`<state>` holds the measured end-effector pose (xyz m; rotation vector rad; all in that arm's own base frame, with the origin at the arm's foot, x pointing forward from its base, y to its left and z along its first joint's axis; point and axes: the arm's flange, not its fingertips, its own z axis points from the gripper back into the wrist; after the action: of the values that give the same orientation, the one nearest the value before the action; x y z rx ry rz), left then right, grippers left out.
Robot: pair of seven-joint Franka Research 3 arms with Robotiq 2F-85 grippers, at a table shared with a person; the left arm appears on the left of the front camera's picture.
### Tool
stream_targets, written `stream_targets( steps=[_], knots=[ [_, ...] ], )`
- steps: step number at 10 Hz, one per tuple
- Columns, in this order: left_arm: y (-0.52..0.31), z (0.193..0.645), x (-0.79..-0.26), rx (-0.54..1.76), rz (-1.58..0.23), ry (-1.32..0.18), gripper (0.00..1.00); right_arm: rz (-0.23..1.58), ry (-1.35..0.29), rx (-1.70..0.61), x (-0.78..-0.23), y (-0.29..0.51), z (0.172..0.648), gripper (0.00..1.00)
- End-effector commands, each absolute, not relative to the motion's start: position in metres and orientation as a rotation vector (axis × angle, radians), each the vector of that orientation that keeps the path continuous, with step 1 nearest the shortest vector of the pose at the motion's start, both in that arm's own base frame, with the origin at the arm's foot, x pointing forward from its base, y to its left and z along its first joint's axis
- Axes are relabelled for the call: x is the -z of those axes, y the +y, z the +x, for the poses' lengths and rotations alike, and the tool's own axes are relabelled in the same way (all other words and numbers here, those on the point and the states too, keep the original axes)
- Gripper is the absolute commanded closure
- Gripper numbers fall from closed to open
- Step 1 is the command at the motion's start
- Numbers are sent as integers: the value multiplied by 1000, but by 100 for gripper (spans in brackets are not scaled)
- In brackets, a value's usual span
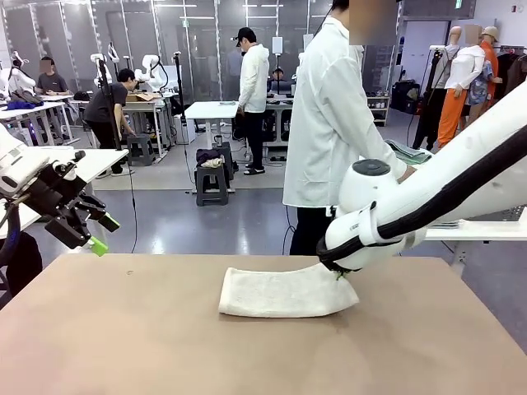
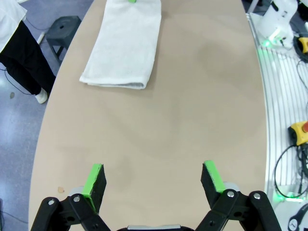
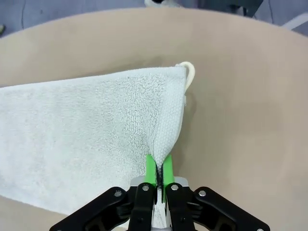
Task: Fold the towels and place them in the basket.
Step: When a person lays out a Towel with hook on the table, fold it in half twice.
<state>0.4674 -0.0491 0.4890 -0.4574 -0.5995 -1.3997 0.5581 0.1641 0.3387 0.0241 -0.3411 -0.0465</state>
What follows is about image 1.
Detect grey towel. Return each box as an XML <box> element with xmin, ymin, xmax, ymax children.
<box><xmin>385</xmin><ymin>139</ymin><xmax>421</xmax><ymax>157</ymax></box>

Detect right arm black cable sleeve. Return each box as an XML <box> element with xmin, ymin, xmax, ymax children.
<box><xmin>315</xmin><ymin>127</ymin><xmax>527</xmax><ymax>272</ymax></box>

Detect person in dark grey t-shirt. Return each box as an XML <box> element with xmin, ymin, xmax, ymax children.
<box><xmin>82</xmin><ymin>67</ymin><xmax>139</xmax><ymax>178</ymax></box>

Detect white computer case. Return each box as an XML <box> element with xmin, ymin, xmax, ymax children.
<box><xmin>175</xmin><ymin>114</ymin><xmax>197</xmax><ymax>145</ymax></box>

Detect wooden shelf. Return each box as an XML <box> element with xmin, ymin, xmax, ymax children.
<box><xmin>366</xmin><ymin>95</ymin><xmax>391</xmax><ymax>127</ymax></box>

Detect person in white shirt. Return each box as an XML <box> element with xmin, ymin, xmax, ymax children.
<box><xmin>282</xmin><ymin>0</ymin><xmax>417</xmax><ymax>257</ymax></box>

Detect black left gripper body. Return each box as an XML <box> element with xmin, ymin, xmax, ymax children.
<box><xmin>27</xmin><ymin>167</ymin><xmax>93</xmax><ymax>251</ymax></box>

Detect mannequin white top orange trousers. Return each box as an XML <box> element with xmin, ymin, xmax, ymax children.
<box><xmin>436</xmin><ymin>24</ymin><xmax>487</xmax><ymax>149</ymax></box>

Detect white standing desk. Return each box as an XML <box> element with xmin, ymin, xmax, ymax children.
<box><xmin>184</xmin><ymin>100</ymin><xmax>241</xmax><ymax>194</ymax></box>

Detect white towel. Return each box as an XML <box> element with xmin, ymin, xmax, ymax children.
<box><xmin>217</xmin><ymin>263</ymin><xmax>361</xmax><ymax>320</ymax></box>

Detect person's right hand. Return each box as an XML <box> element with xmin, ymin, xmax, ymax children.
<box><xmin>395</xmin><ymin>164</ymin><xmax>417</xmax><ymax>185</ymax></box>

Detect blue cloth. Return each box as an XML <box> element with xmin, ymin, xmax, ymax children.
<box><xmin>0</xmin><ymin>100</ymin><xmax>38</xmax><ymax>112</ymax></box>

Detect person's right forearm white sleeve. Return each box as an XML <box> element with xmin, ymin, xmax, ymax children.
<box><xmin>361</xmin><ymin>135</ymin><xmax>408</xmax><ymax>180</ymax></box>

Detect black tripod cable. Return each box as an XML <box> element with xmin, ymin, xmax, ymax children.
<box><xmin>123</xmin><ymin>150</ymin><xmax>139</xmax><ymax>254</ymax></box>

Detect dark plastic stool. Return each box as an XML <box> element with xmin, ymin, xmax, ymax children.
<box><xmin>213</xmin><ymin>142</ymin><xmax>236</xmax><ymax>182</ymax></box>

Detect green towel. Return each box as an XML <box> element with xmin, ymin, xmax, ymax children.
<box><xmin>394</xmin><ymin>150</ymin><xmax>432</xmax><ymax>165</ymax></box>

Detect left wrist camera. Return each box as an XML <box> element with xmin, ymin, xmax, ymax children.
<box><xmin>51</xmin><ymin>150</ymin><xmax>86</xmax><ymax>182</ymax></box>

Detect person in white hoodie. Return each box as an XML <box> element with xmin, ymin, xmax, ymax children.
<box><xmin>236</xmin><ymin>26</ymin><xmax>271</xmax><ymax>177</ymax></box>

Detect black suitcase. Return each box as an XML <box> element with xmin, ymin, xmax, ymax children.
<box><xmin>389</xmin><ymin>81</ymin><xmax>421</xmax><ymax>115</ymax></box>

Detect person in black cap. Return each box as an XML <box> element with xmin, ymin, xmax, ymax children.
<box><xmin>267</xmin><ymin>67</ymin><xmax>296</xmax><ymax>94</ymax></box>

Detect mannequin orange shirt tan hat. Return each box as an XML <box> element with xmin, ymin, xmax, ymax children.
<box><xmin>464</xmin><ymin>26</ymin><xmax>504</xmax><ymax>124</ymax></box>

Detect grey plastic stool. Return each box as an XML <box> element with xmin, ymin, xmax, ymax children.
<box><xmin>126</xmin><ymin>133</ymin><xmax>157</xmax><ymax>167</ymax></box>
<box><xmin>195</xmin><ymin>164</ymin><xmax>231</xmax><ymax>207</ymax></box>

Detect dark clothes on rack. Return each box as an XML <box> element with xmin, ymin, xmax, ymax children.
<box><xmin>492</xmin><ymin>44</ymin><xmax>527</xmax><ymax>100</ymax></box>

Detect mannequin grey vest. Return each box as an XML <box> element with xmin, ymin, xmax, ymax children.
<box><xmin>431</xmin><ymin>26</ymin><xmax>464</xmax><ymax>91</ymax></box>

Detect white lab desk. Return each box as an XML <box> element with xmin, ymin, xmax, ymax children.
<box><xmin>0</xmin><ymin>98</ymin><xmax>79</xmax><ymax>147</ymax></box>
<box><xmin>72</xmin><ymin>96</ymin><xmax>174</xmax><ymax>160</ymax></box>

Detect left arm black hose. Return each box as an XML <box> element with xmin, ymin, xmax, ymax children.
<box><xmin>0</xmin><ymin>197</ymin><xmax>22</xmax><ymax>268</ymax></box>

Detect black cloth cover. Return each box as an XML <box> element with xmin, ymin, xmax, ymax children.
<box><xmin>0</xmin><ymin>232</ymin><xmax>44</xmax><ymax>305</ymax></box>

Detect black tripod stand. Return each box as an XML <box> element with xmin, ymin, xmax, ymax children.
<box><xmin>411</xmin><ymin>44</ymin><xmax>448</xmax><ymax>151</ymax></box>
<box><xmin>93</xmin><ymin>57</ymin><xmax>124</xmax><ymax>152</ymax></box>
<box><xmin>172</xmin><ymin>51</ymin><xmax>189</xmax><ymax>145</ymax></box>

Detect purple cloth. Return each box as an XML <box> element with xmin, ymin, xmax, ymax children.
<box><xmin>195</xmin><ymin>147</ymin><xmax>223</xmax><ymax>165</ymax></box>

